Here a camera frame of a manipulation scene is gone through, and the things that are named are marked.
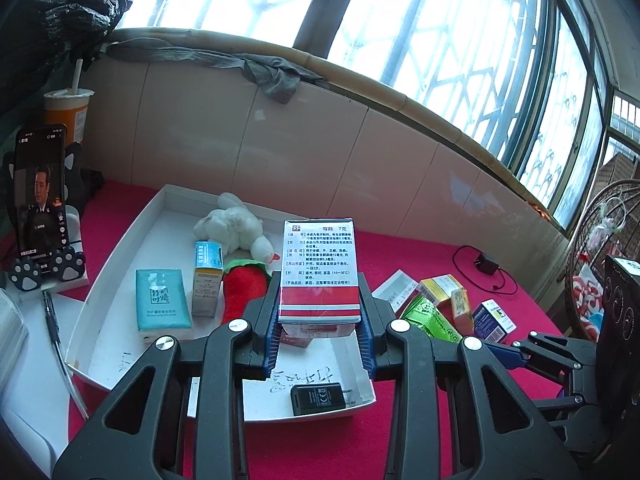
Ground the white yellow blue medicine box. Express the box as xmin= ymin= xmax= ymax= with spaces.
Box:
xmin=191 ymin=241 xmax=224 ymax=318

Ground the black power adapter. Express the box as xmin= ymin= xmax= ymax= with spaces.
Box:
xmin=290 ymin=382 xmax=358 ymax=417

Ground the teal tissue pack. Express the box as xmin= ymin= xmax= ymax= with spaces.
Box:
xmin=135 ymin=268 xmax=194 ymax=343

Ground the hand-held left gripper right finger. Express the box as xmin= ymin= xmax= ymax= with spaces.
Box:
xmin=356 ymin=275 xmax=583 ymax=480

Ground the black smartphone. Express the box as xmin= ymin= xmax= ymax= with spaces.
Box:
xmin=14 ymin=123 xmax=68 ymax=263

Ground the orange yellow small box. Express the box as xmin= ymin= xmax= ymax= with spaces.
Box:
xmin=450 ymin=289 xmax=475 ymax=337

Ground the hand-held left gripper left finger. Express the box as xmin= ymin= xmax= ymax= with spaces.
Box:
xmin=52 ymin=271 xmax=283 ymax=480

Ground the black pen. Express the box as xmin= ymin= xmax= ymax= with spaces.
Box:
xmin=42 ymin=290 xmax=63 ymax=346

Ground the green packet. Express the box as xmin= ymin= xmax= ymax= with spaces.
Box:
xmin=399 ymin=294 xmax=463 ymax=343

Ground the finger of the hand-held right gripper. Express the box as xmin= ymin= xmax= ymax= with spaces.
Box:
xmin=482 ymin=332 xmax=601 ymax=386
xmin=530 ymin=392 xmax=601 ymax=461

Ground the red plush chili pepper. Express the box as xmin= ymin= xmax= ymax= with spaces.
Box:
xmin=221 ymin=258 xmax=271 ymax=323

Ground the black cable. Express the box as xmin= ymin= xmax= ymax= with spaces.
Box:
xmin=452 ymin=245 xmax=518 ymax=296

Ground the black plastic bag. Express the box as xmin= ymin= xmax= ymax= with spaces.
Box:
xmin=0 ymin=0 xmax=133 ymax=116

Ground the rattan hanging chair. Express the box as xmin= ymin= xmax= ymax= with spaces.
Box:
xmin=564 ymin=179 xmax=640 ymax=343

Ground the black white cat phone stand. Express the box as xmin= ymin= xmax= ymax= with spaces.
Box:
xmin=2 ymin=142 xmax=88 ymax=292

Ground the grey cloth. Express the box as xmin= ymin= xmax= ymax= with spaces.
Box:
xmin=102 ymin=42 xmax=328 ymax=105

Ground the orange drink cup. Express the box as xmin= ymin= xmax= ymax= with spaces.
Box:
xmin=42 ymin=88 xmax=96 ymax=146

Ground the long white sealant box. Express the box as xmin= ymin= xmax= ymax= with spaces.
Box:
xmin=371 ymin=269 xmax=418 ymax=311

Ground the red cigarette box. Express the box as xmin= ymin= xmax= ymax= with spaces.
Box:
xmin=281 ymin=322 xmax=351 ymax=348

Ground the window with metal bars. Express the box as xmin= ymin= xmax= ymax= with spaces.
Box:
xmin=95 ymin=0 xmax=640 ymax=231

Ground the white red medicine box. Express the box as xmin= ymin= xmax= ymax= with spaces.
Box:
xmin=276 ymin=218 xmax=362 ymax=326

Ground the white plush toy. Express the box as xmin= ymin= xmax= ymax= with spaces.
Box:
xmin=194 ymin=192 xmax=276 ymax=265

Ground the dark blue box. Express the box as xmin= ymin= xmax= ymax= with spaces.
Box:
xmin=471 ymin=299 xmax=517 ymax=345

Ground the white cardboard tray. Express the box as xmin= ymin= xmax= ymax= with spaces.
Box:
xmin=66 ymin=184 xmax=377 ymax=423

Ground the red white printed cloth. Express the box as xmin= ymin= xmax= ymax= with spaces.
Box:
xmin=570 ymin=260 xmax=608 ymax=321

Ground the pen on paper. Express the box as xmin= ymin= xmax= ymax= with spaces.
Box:
xmin=52 ymin=340 xmax=91 ymax=421

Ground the red felt mat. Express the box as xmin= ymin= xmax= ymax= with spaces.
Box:
xmin=0 ymin=180 xmax=601 ymax=480

